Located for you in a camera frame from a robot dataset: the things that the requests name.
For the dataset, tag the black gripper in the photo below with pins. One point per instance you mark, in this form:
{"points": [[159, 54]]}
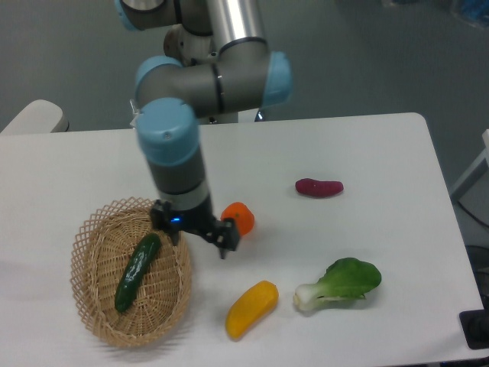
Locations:
{"points": [[200, 221]]}

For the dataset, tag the dark green cucumber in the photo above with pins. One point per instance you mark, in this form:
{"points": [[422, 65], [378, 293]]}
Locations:
{"points": [[137, 266]]}

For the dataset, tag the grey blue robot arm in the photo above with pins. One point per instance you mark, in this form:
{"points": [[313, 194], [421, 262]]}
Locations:
{"points": [[168, 130]]}

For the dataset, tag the orange tangerine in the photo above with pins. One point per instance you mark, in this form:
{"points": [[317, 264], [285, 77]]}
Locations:
{"points": [[242, 216]]}

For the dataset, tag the yellow squash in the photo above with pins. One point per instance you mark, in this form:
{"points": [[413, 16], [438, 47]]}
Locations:
{"points": [[252, 306]]}

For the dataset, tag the purple sweet potato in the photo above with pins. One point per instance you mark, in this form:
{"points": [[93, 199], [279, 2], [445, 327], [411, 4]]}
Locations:
{"points": [[318, 188]]}

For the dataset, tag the green bok choy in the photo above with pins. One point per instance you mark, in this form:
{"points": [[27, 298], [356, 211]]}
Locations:
{"points": [[346, 279]]}

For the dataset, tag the white chair armrest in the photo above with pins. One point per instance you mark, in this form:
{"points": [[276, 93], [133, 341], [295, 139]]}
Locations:
{"points": [[38, 117]]}

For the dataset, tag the black device at table edge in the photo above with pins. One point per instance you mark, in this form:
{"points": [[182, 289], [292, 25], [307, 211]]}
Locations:
{"points": [[474, 324]]}

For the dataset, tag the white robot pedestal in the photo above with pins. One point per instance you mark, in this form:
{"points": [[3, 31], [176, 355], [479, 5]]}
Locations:
{"points": [[229, 118]]}

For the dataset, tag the white furniture frame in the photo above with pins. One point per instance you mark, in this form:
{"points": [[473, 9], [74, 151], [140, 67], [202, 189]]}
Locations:
{"points": [[475, 171]]}

